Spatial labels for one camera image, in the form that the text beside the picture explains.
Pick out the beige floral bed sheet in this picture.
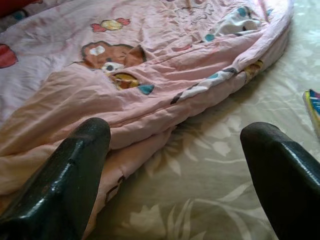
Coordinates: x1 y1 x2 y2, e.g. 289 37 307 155
84 0 320 240

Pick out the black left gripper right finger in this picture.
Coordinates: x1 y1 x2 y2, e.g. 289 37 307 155
239 121 320 240

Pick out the red cushion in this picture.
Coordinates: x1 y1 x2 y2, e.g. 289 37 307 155
0 0 43 19

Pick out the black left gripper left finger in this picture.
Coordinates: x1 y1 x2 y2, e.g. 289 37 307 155
0 117 112 240

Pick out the colourful comic book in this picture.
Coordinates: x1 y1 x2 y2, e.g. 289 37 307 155
301 88 320 141

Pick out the pink bear print quilt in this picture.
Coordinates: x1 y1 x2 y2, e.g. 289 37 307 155
0 0 295 240

